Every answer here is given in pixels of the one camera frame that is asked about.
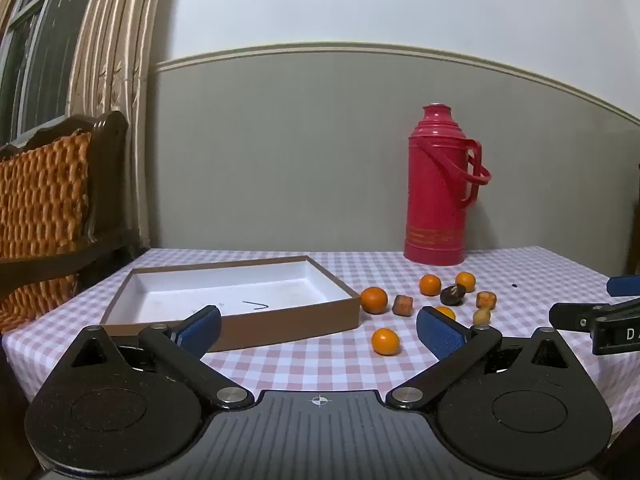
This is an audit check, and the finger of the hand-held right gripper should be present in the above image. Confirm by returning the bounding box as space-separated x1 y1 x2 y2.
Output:
548 302 602 334
606 274 640 297

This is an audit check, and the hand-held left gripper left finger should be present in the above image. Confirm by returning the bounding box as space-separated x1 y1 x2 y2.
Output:
52 305 255 409

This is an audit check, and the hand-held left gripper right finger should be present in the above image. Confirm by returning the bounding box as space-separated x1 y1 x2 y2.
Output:
386 306 590 409

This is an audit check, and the dark purple fruit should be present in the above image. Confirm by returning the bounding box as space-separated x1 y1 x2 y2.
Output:
440 283 467 307

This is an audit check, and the brown cardboard box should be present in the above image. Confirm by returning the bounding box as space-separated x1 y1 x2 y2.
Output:
100 255 362 353

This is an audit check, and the dark wooden furniture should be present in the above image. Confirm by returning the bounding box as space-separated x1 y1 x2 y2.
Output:
625 162 640 276

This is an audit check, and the red thermos flask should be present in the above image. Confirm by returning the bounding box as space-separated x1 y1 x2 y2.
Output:
404 104 492 265

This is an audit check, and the dark wooden sofa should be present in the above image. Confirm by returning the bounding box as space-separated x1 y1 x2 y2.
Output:
0 110 151 333

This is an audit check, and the orange woven back cushion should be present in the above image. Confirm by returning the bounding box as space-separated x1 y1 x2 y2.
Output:
0 130 93 333

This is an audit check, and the beige striped curtain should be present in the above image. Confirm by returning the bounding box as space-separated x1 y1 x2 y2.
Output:
65 0 186 251

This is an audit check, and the window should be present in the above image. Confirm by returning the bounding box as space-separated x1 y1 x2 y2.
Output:
0 0 106 148

